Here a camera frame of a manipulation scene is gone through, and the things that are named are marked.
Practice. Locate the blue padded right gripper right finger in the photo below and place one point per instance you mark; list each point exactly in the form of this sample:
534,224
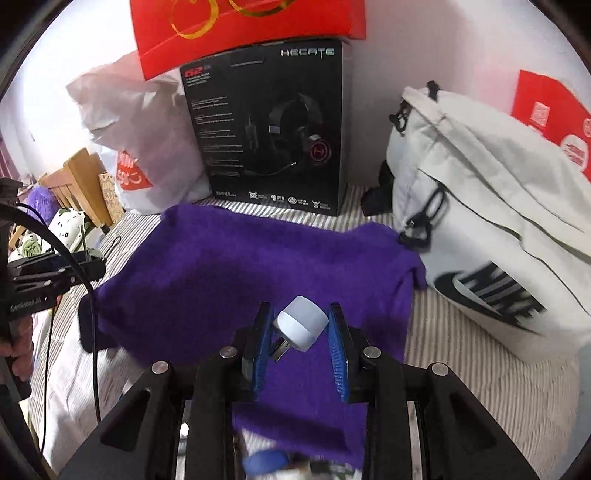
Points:
338,333

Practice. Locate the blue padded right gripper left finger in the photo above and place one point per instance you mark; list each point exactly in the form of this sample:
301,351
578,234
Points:
256,352

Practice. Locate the small white round plug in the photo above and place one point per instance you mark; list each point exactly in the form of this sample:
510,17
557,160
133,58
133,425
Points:
298,325

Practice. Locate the person's left hand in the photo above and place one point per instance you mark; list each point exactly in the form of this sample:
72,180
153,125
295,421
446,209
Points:
20,349

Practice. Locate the colourful bedding pile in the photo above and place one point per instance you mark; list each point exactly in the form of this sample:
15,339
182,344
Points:
72,227

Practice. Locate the blue capped small bottle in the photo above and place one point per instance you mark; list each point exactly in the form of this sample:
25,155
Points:
266,462

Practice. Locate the wooden bed headboard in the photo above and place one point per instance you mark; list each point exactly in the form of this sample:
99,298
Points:
76,185

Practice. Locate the patterned notebook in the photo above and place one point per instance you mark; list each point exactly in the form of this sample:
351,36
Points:
110,197

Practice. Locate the white Miniso plastic bag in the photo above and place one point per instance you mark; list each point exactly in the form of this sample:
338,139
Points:
146,126

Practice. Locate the grey Nike waist bag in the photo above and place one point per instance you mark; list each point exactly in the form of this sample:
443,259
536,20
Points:
499,215

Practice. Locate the black Hecate headphone box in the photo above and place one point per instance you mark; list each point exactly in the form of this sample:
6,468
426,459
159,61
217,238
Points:
272,122

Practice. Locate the red cherries gift bag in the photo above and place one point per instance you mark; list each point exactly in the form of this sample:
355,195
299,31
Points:
169,34

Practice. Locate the small red paper bag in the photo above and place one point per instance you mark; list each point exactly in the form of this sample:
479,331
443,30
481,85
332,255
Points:
546,105

